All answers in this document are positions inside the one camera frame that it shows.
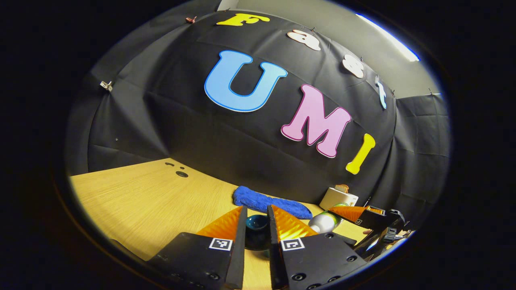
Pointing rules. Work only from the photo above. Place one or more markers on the red-brown cloth clip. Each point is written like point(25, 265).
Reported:
point(190, 19)

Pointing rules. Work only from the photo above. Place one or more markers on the white toaster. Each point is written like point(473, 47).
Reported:
point(336, 198)

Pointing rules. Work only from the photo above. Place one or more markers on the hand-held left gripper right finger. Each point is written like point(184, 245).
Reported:
point(275, 249)

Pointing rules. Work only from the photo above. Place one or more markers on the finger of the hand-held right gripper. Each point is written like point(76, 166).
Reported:
point(346, 212)
point(375, 209)

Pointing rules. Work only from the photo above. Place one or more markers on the bread slice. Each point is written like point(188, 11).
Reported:
point(342, 188)

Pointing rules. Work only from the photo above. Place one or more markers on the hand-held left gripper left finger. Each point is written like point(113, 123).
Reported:
point(238, 249)

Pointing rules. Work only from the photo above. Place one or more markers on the black backdrop cloth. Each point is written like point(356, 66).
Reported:
point(161, 121)

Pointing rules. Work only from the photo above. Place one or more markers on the silver green-label water bottle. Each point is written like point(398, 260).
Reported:
point(322, 222)

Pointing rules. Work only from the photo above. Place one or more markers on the metal cloth clip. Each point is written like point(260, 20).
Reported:
point(106, 85)

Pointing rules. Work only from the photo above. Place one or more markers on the blue towel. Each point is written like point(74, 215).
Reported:
point(266, 203)

